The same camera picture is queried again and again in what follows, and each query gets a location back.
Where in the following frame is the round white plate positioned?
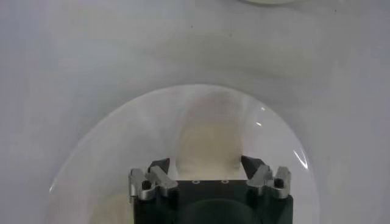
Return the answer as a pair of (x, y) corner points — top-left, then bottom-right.
(45, 83), (321, 224)

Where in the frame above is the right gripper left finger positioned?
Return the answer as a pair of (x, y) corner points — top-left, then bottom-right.
(128, 157), (179, 203)

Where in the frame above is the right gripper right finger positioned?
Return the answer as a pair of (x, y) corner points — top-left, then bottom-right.
(240, 155), (292, 200)

